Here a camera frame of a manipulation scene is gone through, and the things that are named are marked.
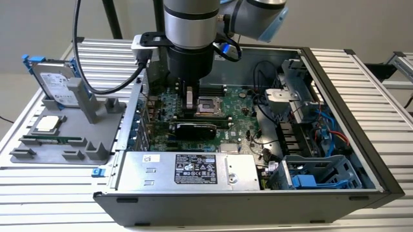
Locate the blue disk bay latch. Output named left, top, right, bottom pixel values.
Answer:
left=292, top=174, right=320, bottom=190

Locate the black open PC case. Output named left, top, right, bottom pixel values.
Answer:
left=93, top=38, right=407, bottom=228

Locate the thin black internal cable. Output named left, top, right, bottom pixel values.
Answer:
left=252, top=60, right=280, bottom=102

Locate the red data wire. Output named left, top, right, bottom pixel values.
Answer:
left=329, top=130, right=352, bottom=145

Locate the green graphics card black fan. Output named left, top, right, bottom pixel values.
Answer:
left=145, top=120, right=220, bottom=142

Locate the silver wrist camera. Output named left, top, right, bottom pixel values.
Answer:
left=131, top=31, right=172, bottom=58

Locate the hard disk in blue carrier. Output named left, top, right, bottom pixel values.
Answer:
left=22, top=55, right=90, bottom=109

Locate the black stand pole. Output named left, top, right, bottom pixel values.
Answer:
left=102, top=0, right=123, bottom=39
left=152, top=0, right=166, bottom=33

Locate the thick black camera cable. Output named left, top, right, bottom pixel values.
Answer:
left=73, top=0, right=153, bottom=95

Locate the green motherboard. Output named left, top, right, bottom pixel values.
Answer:
left=149, top=84, right=283, bottom=155

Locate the silver metal drive bracket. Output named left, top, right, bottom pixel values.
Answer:
left=264, top=59, right=327, bottom=124

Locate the grey disk bay cage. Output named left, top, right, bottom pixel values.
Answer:
left=268, top=154, right=364, bottom=191

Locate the grey parts rack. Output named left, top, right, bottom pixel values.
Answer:
left=10, top=77, right=127, bottom=166

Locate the silver power supply unit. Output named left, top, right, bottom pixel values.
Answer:
left=114, top=151, right=262, bottom=191

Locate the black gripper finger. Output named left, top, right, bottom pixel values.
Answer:
left=180, top=80, right=201, bottom=118

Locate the metal CPU socket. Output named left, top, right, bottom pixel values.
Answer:
left=197, top=96, right=225, bottom=116

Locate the blue data wire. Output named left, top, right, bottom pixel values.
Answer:
left=315, top=110, right=339, bottom=155

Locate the silver CPU chip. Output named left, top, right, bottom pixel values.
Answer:
left=35, top=116, right=65, bottom=133

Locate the silver finned heatsink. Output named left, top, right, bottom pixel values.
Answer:
left=221, top=142, right=244, bottom=152

